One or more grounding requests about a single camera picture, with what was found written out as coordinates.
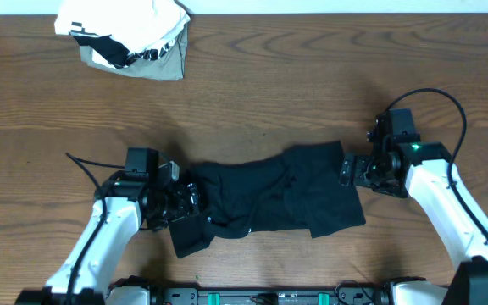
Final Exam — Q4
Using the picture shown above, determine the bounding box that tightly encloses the black t-shirt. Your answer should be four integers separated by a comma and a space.
169, 141, 366, 258

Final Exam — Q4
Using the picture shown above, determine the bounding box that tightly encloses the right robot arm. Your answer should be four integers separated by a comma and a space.
340, 109, 488, 304

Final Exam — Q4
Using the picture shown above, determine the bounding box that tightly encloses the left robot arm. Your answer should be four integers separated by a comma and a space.
16, 147, 202, 304

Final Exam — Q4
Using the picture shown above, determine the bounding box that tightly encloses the grey-beige folded garment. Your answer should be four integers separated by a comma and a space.
79, 25, 188, 81

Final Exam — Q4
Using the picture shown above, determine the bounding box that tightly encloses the black and white garment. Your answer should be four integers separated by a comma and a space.
69, 22, 187, 69

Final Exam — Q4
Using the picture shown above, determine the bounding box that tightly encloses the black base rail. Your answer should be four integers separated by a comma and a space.
107, 284, 392, 305

